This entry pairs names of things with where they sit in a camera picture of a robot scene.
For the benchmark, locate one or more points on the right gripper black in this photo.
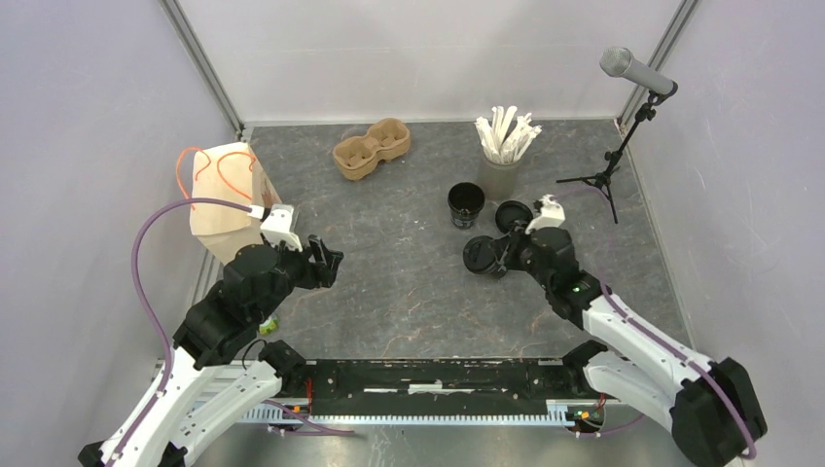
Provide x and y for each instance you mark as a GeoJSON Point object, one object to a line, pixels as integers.
{"type": "Point", "coordinates": [512, 246]}

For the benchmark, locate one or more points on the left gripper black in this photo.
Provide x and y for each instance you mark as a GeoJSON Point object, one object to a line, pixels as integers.
{"type": "Point", "coordinates": [317, 273]}

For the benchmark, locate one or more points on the black plastic cup lid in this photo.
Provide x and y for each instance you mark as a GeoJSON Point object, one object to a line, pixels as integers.
{"type": "Point", "coordinates": [476, 253]}

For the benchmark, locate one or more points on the black coffee cup white lettering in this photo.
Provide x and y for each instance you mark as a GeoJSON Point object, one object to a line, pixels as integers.
{"type": "Point", "coordinates": [465, 202]}

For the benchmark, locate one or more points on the cardboard two-cup carrier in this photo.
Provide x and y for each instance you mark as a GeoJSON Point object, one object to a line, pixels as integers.
{"type": "Point", "coordinates": [358, 156]}

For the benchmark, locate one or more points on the brown paper bag orange handles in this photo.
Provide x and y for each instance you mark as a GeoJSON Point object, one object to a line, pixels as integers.
{"type": "Point", "coordinates": [232, 173]}

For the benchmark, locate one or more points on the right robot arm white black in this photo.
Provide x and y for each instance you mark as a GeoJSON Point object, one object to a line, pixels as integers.
{"type": "Point", "coordinates": [710, 408]}

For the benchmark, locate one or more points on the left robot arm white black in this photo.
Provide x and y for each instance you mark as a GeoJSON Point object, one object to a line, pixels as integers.
{"type": "Point", "coordinates": [165, 429]}

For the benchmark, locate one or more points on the grey straw holder cup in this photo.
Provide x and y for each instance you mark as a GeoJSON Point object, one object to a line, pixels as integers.
{"type": "Point", "coordinates": [497, 180]}

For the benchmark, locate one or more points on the small green toy box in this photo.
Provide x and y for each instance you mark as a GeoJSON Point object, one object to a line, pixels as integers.
{"type": "Point", "coordinates": [269, 325]}

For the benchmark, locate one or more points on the white wrapped straws bundle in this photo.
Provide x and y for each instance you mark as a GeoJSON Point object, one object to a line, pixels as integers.
{"type": "Point", "coordinates": [505, 137]}

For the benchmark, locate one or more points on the black microphone tripod stand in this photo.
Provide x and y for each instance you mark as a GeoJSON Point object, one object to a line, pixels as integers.
{"type": "Point", "coordinates": [602, 180]}

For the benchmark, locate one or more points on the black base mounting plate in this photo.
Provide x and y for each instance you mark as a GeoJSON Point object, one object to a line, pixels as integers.
{"type": "Point", "coordinates": [436, 387]}

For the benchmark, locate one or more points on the grey microphone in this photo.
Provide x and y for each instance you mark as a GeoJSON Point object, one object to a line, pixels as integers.
{"type": "Point", "coordinates": [617, 62]}

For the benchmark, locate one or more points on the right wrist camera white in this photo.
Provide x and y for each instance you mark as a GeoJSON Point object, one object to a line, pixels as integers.
{"type": "Point", "coordinates": [549, 214]}

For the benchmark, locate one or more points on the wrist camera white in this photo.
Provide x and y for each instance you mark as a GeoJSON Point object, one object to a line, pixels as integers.
{"type": "Point", "coordinates": [549, 214]}
{"type": "Point", "coordinates": [277, 228]}

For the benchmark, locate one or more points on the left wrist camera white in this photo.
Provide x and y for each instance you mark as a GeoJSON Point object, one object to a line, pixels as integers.
{"type": "Point", "coordinates": [277, 228]}

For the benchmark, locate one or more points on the white toothed cable rail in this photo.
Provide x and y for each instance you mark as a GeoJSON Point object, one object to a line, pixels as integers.
{"type": "Point", "coordinates": [554, 416]}

